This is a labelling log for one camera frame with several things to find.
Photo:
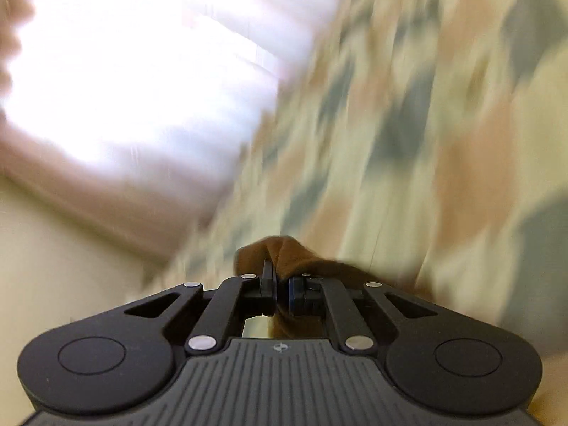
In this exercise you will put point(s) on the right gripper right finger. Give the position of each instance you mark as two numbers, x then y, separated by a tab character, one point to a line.
322	308

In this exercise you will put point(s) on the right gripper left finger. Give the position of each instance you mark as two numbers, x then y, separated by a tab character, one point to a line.
230	305

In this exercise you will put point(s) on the brown garment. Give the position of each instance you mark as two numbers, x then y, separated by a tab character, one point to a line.
292	260

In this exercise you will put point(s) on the checkered quilt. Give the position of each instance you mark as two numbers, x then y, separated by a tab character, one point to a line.
426	144

